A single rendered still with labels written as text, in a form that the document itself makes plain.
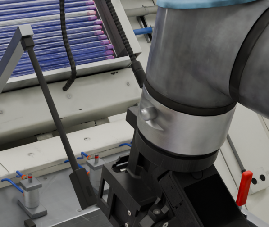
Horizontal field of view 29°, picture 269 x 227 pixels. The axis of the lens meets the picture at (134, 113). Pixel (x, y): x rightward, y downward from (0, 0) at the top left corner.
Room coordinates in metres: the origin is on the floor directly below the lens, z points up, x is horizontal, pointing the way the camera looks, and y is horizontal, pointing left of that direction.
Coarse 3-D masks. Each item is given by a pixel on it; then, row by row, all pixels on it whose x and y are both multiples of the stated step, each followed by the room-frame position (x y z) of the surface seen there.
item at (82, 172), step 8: (80, 168) 0.60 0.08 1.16; (72, 176) 0.60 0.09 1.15; (80, 176) 0.59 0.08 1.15; (72, 184) 0.61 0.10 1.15; (80, 184) 0.59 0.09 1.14; (88, 184) 0.60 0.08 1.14; (80, 192) 0.60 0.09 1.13; (88, 192) 0.60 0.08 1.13; (80, 200) 0.60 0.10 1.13; (88, 200) 0.59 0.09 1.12; (96, 200) 0.60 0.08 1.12; (88, 208) 0.61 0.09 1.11
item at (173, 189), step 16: (176, 176) 0.43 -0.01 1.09; (192, 176) 0.43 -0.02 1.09; (208, 176) 0.44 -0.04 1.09; (176, 192) 0.43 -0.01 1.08; (192, 192) 0.43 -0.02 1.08; (208, 192) 0.44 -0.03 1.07; (224, 192) 0.44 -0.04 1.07; (176, 208) 0.44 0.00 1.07; (192, 208) 0.42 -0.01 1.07; (208, 208) 0.43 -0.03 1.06; (224, 208) 0.44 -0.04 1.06; (192, 224) 0.43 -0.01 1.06; (208, 224) 0.43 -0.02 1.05; (224, 224) 0.43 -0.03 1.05; (240, 224) 0.44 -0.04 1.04
